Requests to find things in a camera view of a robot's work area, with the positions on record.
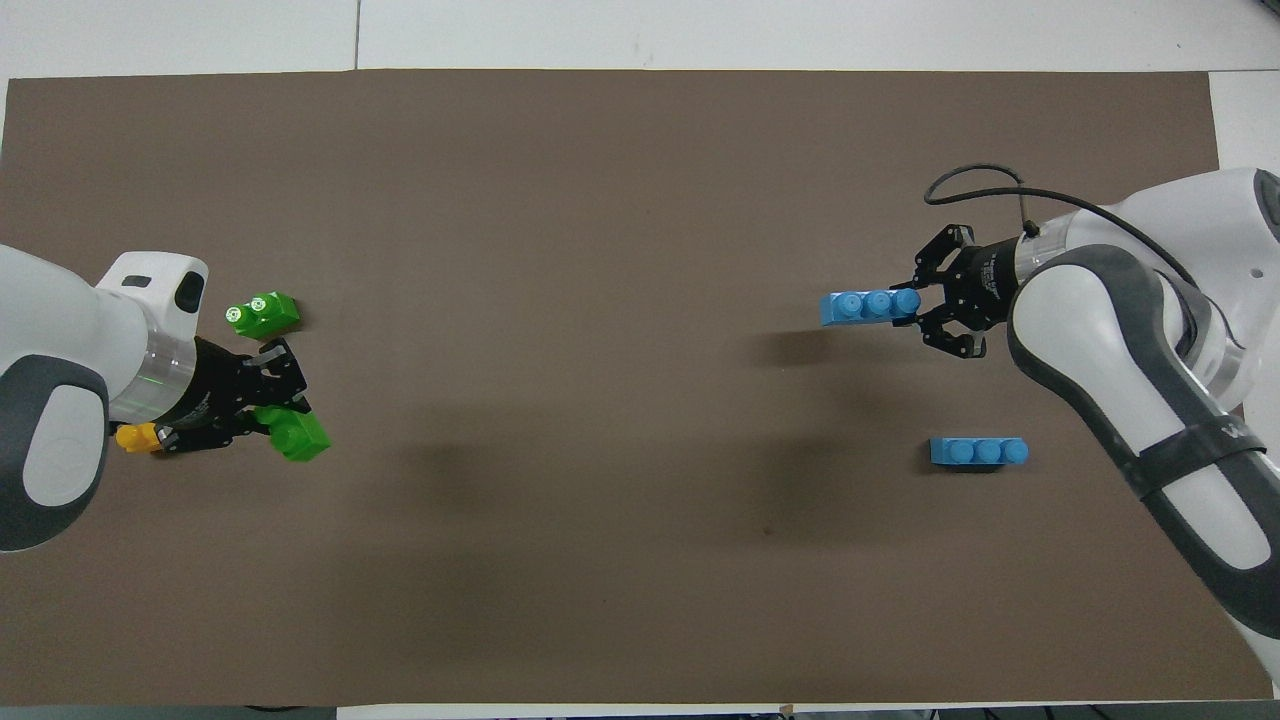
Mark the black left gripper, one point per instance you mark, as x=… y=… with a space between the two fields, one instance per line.
x=215 y=390

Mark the green two-stud toy block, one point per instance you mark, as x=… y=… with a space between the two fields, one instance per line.
x=270 y=318
x=300 y=440

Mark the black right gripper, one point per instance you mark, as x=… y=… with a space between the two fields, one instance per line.
x=990 y=280

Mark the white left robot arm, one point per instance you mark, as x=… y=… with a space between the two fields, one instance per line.
x=60 y=330

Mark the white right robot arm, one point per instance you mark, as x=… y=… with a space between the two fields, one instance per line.
x=1200 y=480

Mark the brown table mat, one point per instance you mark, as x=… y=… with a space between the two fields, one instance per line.
x=600 y=300

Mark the yellow two-stud toy block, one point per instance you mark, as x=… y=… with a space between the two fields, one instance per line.
x=138 y=438

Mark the blue three-stud toy block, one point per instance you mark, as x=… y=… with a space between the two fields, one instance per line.
x=975 y=453
x=860 y=308

